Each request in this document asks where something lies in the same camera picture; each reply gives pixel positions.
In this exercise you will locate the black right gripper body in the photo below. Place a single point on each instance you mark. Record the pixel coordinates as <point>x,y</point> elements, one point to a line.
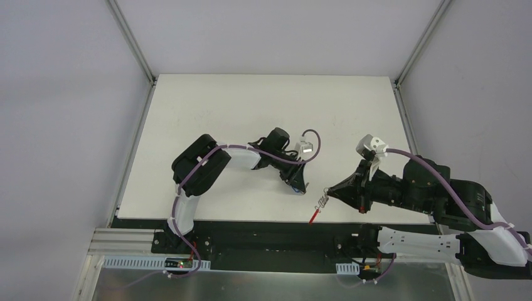
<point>363,187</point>

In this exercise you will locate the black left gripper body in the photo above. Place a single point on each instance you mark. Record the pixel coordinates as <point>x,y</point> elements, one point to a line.
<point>293,177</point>

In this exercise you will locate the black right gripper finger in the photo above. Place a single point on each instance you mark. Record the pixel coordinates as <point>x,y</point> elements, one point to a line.
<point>352,200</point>
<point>351,186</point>

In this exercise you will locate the metal key holder red handle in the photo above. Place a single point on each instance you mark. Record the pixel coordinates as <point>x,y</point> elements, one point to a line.
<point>321,204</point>

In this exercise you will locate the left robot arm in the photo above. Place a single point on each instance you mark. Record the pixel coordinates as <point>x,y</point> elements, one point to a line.
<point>196,169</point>

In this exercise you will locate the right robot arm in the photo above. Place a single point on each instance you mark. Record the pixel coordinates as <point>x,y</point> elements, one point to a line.
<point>480,240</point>

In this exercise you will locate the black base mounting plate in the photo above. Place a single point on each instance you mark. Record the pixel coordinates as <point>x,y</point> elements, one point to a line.
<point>247,246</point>

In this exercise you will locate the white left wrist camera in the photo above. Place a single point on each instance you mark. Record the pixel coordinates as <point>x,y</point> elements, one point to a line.
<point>303,147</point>

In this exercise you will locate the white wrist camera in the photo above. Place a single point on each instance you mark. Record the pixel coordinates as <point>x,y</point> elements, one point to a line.
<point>303,147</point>
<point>372,149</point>

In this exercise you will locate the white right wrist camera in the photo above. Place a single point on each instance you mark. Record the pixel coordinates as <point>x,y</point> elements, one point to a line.
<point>372,149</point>

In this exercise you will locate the right white cable duct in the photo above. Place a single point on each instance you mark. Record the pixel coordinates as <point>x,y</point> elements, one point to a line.
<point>347,268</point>

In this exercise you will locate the white cable duct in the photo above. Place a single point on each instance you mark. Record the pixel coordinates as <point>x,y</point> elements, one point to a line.
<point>154,263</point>
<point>347,268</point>

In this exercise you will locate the left white cable duct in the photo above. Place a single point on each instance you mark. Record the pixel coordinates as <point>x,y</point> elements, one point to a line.
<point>154,263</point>

